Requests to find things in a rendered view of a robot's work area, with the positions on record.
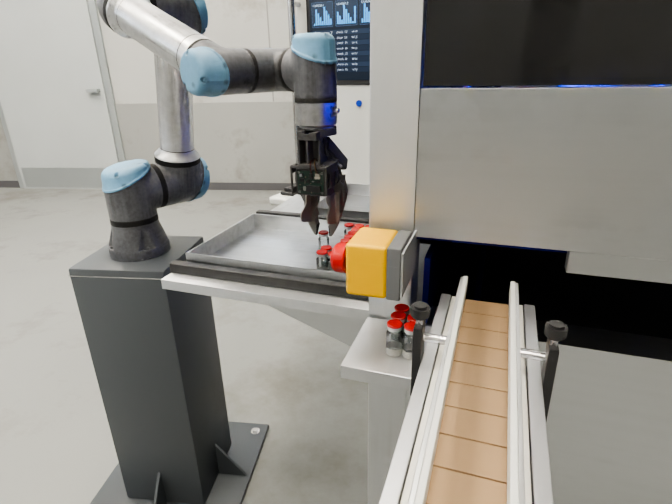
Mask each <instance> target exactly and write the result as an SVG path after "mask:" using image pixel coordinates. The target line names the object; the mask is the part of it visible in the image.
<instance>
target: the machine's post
mask: <svg viewBox="0 0 672 504"><path fill-rule="evenodd" d="M426 12H427V0H370V143H369V228H379V229H390V230H397V231H399V230H405V231H411V232H412V235H413V233H414V229H415V206H416V183H417V160H418V138H419V115H420V92H421V88H427V87H428V86H423V77H424V55H425V34H426ZM419 249H420V239H417V240H416V261H415V271H414V273H413V275H412V277H411V279H410V282H409V284H408V286H407V288H406V290H405V293H404V295H403V297H402V298H400V300H399V301H393V300H387V299H386V297H385V298H383V299H382V298H374V297H369V317H370V318H377V319H383V320H391V313H393V312H394V310H395V309H394V307H395V305H397V304H406V305H408V306H409V313H408V314H409V315H410V310H411V305H412V304H413V303H415V302H417V290H418V270H419ZM406 405H407V391H406V390H401V389H396V388H391V387H386V386H381V385H376V384H371V383H368V504H379V501H380V498H381V495H382V491H383V488H384V485H385V481H386V478H387V475H388V471H389V468H390V464H391V461H392V458H393V454H394V451H395V448H396V444H397V441H398V438H399V434H400V431H401V428H402V424H403V421H404V417H405V414H406Z"/></svg>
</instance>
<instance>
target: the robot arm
mask: <svg viewBox="0 0 672 504"><path fill-rule="evenodd" d="M97 8H98V11H99V14H100V16H101V18H102V20H103V21H104V23H105V24H106V25H107V26H108V27H109V28H110V29H111V30H113V31H114V32H115V33H117V34H118V35H120V36H122V37H124V38H127V39H134V40H136V41H137V42H138V43H140V44H141V45H143V46H144V47H146V48H147V49H149V50H150V51H151V52H153V53H154V65H155V80H156V95H157V111H158V126H159V141H160V148H159V149H158V150H157V151H155V153H154V158H155V163H152V164H150V163H149V162H148V161H147V160H144V159H135V160H128V161H123V162H119V163H116V164H113V165H111V166H109V167H107V168H106V169H104V170H103V171H102V173H101V180H102V191H103V192H104V196H105V201H106V206H107V210H108V215H109V219H110V224H111V232H110V239H109V246H108V250H109V255H110V258H111V259H113V260H115V261H121V262H136V261H143V260H148V259H152V258H155V257H158V256H160V255H163V254H165V253H166V252H167V251H169V249H170V241H169V238H168V236H167V234H166V232H165V230H164V229H163V227H162V225H161V223H160V221H159V217H158V212H157V209H158V208H161V207H166V206H170V205H174V204H178V203H183V202H190V201H193V200H194V199H198V198H201V197H202V196H203V195H205V194H206V192H207V190H208V188H209V184H210V173H209V170H207V168H208V166H207V163H206V162H205V160H204V159H203V158H201V157H200V153H199V152H198V151H197V150H196V149H195V148H194V119H193V95H195V96H207V97H218V96H221V95H234V94H249V93H263V92H278V91H283V92H294V96H295V118H296V125H297V126H299V127H298V128H297V129H298V132H297V148H298V162H297V163H295V164H293V165H290V177H291V194H294V193H295V192H297V194H298V195H301V197H302V199H303V201H304V208H303V210H302V211H301V215H300V219H301V221H302V222H308V224H309V226H310V228H311V230H312V231H313V233H314V234H315V235H317V234H318V230H319V226H320V223H319V220H318V215H319V211H318V203H319V201H320V196H324V197H325V196H327V197H326V202H327V205H328V206H329V208H328V211H327V215H326V219H327V224H329V226H328V228H329V236H332V235H333V234H334V232H335V231H336V229H337V227H338V225H339V222H340V219H341V216H342V212H343V210H344V207H345V203H346V199H347V195H348V187H347V183H346V180H345V176H346V175H345V174H342V172H341V170H345V169H347V163H348V159H347V158H346V156H345V155H344V154H343V153H342V152H341V150H340V149H339V148H338V147H337V145H336V144H335V143H334V142H333V141H332V139H331V138H330V137H327V136H332V135H336V134H337V126H334V125H336V124H337V113H339V112H340V109H339V108H337V73H336V63H337V57H336V48H335V39H334V37H333V35H331V34H329V33H299V34H295V35H293V37H292V45H291V47H290V48H225V47H222V46H220V45H218V44H217V43H215V42H213V41H212V40H210V39H208V38H206V37H205V36H203V35H202V34H204V33H205V31H206V28H207V26H208V11H207V6H206V3H205V0H97ZM294 172H295V186H294V187H293V173H294Z"/></svg>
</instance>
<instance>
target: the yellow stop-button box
mask: <svg viewBox="0 0 672 504"><path fill-rule="evenodd" d="M411 236H412V232H411V231H405V230H399V231H397V230H390V229H379V228H368V227H362V228H360V229H359V231H358V232H357V233H356V234H355V235H354V236H353V237H352V238H351V240H350V241H349V242H348V243H347V244H346V247H345V249H346V291H347V293H348V294H353V295H360V296H367V297H374V298H382V299H383V298H385V297H386V299H387V300H393V301H399V300H400V277H401V254H402V252H403V251H404V249H405V247H406V245H407V243H408V242H409V240H410V238H411Z"/></svg>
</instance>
